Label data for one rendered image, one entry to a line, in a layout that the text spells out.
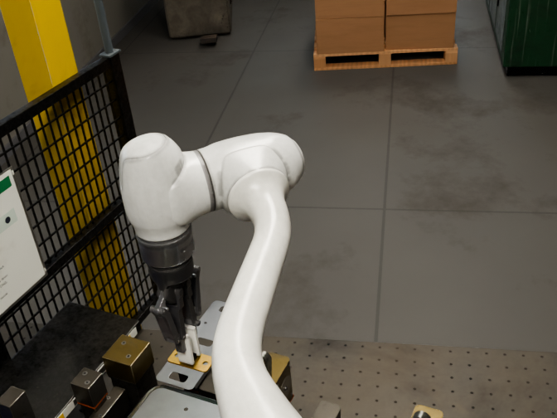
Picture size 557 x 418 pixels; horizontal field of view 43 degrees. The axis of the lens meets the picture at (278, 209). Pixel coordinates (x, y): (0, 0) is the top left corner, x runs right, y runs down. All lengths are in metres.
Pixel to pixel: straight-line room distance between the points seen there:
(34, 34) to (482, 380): 1.45
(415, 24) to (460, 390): 3.98
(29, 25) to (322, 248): 2.26
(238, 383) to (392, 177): 3.45
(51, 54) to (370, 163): 2.87
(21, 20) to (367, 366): 1.27
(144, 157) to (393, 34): 4.69
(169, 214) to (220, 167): 0.11
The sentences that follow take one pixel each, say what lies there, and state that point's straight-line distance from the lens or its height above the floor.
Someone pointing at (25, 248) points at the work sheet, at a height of 1.25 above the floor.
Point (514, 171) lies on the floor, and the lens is 4.34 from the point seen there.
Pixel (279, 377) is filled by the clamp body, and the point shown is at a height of 1.04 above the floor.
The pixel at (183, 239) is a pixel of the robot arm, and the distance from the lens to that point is 1.12.
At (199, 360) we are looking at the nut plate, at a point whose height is 1.25.
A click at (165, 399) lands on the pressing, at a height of 1.00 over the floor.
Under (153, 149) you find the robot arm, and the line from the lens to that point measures 1.05.
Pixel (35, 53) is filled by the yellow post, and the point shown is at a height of 1.63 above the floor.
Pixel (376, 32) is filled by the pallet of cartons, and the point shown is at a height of 0.29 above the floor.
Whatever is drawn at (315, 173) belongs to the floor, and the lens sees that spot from 4.28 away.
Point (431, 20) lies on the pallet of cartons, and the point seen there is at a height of 0.36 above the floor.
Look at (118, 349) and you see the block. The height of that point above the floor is 1.06.
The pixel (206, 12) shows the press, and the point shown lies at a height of 0.23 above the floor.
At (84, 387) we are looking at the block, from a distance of 1.59.
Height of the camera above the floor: 2.18
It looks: 33 degrees down
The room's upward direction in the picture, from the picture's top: 5 degrees counter-clockwise
